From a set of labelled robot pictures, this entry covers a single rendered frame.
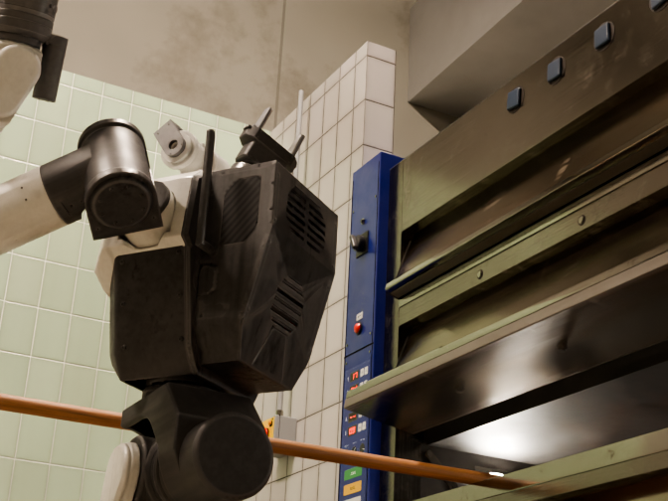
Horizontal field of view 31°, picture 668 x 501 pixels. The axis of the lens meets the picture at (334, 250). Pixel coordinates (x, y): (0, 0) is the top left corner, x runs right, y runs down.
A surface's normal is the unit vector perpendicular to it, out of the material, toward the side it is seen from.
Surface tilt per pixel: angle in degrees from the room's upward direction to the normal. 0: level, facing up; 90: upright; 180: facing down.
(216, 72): 90
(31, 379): 90
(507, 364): 171
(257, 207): 90
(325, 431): 90
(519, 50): 180
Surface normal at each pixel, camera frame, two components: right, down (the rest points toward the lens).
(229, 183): -0.44, -0.37
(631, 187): -0.88, -0.22
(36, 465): 0.47, -0.33
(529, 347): -0.18, 0.87
